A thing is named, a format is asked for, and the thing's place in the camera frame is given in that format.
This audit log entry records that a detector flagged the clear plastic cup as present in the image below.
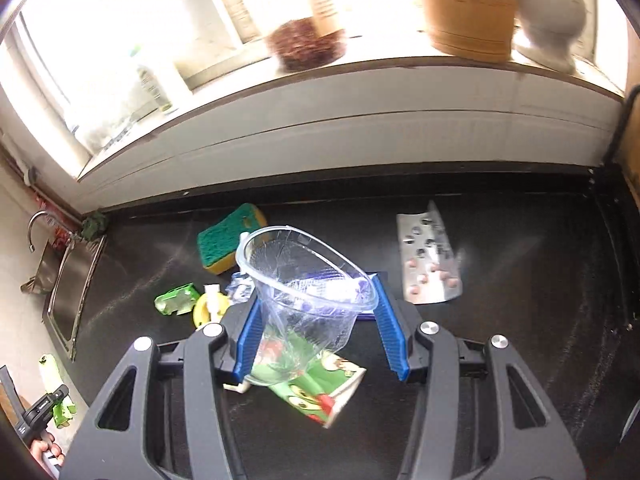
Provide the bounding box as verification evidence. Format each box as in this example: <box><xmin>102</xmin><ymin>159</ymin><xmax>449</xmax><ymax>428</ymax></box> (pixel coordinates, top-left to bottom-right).
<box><xmin>241</xmin><ymin>225</ymin><xmax>379</xmax><ymax>388</ymax></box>

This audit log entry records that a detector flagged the person's left hand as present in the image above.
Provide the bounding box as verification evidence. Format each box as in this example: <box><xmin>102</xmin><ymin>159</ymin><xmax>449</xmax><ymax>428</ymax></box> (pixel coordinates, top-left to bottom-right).
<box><xmin>29</xmin><ymin>437</ymin><xmax>67</xmax><ymax>477</ymax></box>

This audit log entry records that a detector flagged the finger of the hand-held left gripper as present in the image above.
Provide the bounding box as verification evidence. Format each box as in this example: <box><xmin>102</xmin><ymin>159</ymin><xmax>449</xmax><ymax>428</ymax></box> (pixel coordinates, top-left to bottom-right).
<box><xmin>22</xmin><ymin>384</ymin><xmax>70</xmax><ymax>423</ymax></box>

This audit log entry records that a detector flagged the green and yellow sponge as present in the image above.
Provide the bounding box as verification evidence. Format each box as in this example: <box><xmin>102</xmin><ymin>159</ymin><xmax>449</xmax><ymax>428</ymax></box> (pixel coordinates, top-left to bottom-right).
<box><xmin>196</xmin><ymin>203</ymin><xmax>268</xmax><ymax>276</ymax></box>

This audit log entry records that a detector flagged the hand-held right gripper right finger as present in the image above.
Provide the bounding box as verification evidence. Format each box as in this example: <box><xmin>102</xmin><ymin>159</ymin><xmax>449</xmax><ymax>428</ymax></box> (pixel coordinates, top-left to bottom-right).
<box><xmin>372</xmin><ymin>277</ymin><xmax>586</xmax><ymax>480</ymax></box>

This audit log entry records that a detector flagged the stainless steel sink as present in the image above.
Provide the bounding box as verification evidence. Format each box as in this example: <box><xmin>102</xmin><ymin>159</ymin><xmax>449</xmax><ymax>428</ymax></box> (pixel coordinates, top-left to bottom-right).
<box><xmin>42</xmin><ymin>235</ymin><xmax>107</xmax><ymax>361</ymax></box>

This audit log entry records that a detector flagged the small white tube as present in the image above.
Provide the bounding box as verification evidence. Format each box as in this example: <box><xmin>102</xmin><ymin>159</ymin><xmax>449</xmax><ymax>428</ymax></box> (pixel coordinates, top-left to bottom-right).
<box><xmin>202</xmin><ymin>284</ymin><xmax>223</xmax><ymax>323</ymax></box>

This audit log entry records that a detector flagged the white windowsill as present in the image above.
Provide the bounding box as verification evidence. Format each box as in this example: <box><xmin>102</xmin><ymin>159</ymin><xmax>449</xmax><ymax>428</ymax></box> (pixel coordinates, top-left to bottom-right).
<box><xmin>75</xmin><ymin>55</ymin><xmax>626</xmax><ymax>216</ymax></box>

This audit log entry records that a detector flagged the small green wrapper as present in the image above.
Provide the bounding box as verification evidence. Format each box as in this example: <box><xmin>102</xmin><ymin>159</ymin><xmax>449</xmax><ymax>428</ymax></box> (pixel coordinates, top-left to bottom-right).
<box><xmin>154</xmin><ymin>283</ymin><xmax>199</xmax><ymax>317</ymax></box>

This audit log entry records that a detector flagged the silver pill blister pack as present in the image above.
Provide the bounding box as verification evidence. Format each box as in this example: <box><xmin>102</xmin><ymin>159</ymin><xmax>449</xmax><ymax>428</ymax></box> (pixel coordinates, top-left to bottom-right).
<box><xmin>396</xmin><ymin>200</ymin><xmax>463</xmax><ymax>305</ymax></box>

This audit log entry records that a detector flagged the dark green cloth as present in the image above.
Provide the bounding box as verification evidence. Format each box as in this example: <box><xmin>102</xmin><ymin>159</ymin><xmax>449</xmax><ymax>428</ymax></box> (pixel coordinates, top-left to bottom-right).
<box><xmin>81</xmin><ymin>212</ymin><xmax>108</xmax><ymax>238</ymax></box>

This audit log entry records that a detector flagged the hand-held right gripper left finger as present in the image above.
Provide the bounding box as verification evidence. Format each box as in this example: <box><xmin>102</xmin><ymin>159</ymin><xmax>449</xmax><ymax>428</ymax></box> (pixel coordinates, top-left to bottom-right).
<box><xmin>65</xmin><ymin>300</ymin><xmax>266</xmax><ymax>480</ymax></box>

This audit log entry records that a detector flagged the yellow round plastic piece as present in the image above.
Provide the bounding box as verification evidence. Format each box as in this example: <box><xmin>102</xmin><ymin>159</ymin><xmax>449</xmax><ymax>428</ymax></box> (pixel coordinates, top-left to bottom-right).
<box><xmin>192</xmin><ymin>292</ymin><xmax>233</xmax><ymax>329</ymax></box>

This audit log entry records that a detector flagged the white vase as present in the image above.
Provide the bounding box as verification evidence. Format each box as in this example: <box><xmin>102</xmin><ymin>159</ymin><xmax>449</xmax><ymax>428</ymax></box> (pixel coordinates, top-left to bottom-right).
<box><xmin>512</xmin><ymin>0</ymin><xmax>588</xmax><ymax>73</ymax></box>

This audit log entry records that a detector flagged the orange ceramic jar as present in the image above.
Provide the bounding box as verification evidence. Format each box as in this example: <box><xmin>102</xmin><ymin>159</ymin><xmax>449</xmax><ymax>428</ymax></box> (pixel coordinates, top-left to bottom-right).
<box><xmin>420</xmin><ymin>0</ymin><xmax>518</xmax><ymax>63</ymax></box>

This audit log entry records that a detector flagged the clear bottle with green cap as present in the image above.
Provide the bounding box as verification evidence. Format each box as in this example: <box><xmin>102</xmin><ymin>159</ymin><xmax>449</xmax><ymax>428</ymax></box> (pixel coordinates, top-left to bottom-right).
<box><xmin>135</xmin><ymin>45</ymin><xmax>173</xmax><ymax>113</ymax></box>

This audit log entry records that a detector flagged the chrome faucet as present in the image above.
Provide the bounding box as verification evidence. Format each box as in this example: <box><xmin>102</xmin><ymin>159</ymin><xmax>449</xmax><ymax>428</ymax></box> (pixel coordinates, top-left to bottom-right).
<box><xmin>27</xmin><ymin>210</ymin><xmax>76</xmax><ymax>253</ymax></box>

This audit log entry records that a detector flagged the clear blue wrapper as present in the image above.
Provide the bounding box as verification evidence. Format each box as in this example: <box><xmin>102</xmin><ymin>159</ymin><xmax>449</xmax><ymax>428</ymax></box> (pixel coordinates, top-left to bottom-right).
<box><xmin>226</xmin><ymin>272</ymin><xmax>258</xmax><ymax>305</ymax></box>

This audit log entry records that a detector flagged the green juice carton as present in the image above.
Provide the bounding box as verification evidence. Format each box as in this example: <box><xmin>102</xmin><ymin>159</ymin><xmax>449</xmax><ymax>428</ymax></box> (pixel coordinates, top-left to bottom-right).
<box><xmin>250</xmin><ymin>335</ymin><xmax>367</xmax><ymax>429</ymax></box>

